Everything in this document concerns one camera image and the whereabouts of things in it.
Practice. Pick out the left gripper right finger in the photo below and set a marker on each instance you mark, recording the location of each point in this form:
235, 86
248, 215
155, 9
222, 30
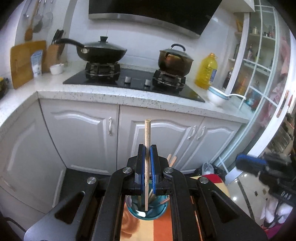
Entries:
158, 164

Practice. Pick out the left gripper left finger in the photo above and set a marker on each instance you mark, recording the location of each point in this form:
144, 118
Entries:
139, 169

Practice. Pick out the white handled metal spoon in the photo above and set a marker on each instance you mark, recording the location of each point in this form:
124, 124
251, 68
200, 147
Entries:
128, 200

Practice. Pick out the white kitchen cabinets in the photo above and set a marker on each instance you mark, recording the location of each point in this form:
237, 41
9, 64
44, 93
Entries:
51, 136

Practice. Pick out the right white gloved hand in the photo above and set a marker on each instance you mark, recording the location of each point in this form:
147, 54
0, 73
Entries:
275, 212

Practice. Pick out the floral utensil holder teal rim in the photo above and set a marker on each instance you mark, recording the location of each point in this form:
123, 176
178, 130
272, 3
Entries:
157, 206

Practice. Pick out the red orange yellow cloth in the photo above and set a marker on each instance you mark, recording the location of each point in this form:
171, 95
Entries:
133, 228

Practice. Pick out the black gas stove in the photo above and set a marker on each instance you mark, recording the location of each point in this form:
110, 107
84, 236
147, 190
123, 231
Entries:
114, 76

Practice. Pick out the white bowl with ladle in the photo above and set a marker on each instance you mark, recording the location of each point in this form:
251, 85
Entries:
219, 98

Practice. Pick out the glass door display cabinet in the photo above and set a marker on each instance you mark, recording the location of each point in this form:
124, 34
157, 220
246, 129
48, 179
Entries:
263, 58

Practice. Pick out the bronze stock pot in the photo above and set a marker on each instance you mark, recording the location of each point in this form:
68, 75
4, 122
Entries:
175, 60

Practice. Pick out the yellow oil bottle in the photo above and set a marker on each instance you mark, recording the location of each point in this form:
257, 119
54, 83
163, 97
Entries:
206, 72

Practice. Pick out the black wok with lid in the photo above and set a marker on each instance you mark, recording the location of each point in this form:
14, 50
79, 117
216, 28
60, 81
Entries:
101, 52

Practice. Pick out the small white bowl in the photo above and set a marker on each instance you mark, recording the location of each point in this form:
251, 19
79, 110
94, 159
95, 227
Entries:
57, 69

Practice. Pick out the wooden knife block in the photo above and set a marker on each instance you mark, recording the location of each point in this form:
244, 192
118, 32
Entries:
53, 53

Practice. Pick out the white salt bag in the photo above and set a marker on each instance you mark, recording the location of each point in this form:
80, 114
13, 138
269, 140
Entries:
36, 63

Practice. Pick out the wooden cutting board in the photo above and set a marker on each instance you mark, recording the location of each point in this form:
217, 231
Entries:
20, 61

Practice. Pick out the range hood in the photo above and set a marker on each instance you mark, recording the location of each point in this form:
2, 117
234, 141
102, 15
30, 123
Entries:
189, 18

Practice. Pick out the yellow lidded black casserole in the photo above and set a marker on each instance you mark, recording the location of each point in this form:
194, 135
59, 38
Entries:
3, 86

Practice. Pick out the wooden spatula hanging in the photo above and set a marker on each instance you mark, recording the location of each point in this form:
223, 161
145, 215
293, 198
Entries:
29, 31

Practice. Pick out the hanging metal skimmer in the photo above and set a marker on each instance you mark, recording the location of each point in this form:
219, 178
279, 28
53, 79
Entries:
48, 16

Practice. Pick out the hanging metal ladle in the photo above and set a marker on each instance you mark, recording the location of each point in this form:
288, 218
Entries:
27, 5

